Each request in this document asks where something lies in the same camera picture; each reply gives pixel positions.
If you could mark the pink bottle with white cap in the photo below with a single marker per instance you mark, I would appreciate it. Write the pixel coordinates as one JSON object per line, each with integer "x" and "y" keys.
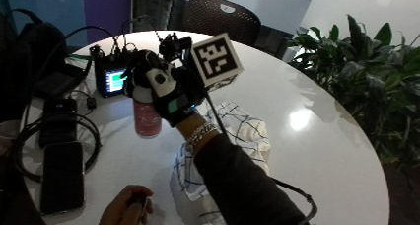
{"x": 147, "y": 119}

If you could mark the black device with lit screen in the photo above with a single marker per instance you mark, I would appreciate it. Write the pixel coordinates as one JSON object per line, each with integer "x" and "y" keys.
{"x": 111, "y": 80}

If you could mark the small black adapter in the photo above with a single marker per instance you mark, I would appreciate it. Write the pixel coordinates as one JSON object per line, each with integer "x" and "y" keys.
{"x": 90, "y": 103}

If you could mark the black flat case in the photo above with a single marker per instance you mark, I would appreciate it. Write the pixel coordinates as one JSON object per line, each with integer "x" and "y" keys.
{"x": 58, "y": 82}

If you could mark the white cube with black markers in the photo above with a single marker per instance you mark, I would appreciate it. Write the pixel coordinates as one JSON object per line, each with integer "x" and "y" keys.
{"x": 215, "y": 58}

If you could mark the large black smartphone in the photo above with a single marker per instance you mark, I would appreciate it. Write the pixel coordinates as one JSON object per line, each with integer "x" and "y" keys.
{"x": 61, "y": 179}

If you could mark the black power bank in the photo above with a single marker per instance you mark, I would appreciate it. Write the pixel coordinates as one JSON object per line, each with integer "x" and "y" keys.
{"x": 57, "y": 123}

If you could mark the black backpack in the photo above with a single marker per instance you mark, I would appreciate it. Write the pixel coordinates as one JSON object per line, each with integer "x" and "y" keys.
{"x": 30, "y": 54}

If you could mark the dark perforated chair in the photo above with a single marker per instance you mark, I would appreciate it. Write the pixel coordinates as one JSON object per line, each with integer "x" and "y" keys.
{"x": 218, "y": 19}

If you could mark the white cloth with black grid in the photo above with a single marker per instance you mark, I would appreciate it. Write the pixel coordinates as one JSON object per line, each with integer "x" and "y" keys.
{"x": 248, "y": 133}

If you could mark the green leafy plant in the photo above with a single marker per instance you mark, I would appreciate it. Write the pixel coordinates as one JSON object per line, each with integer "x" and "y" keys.
{"x": 371, "y": 80}

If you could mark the black glove camera mount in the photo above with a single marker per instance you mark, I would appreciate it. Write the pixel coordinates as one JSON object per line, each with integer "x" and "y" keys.
{"x": 174, "y": 47}

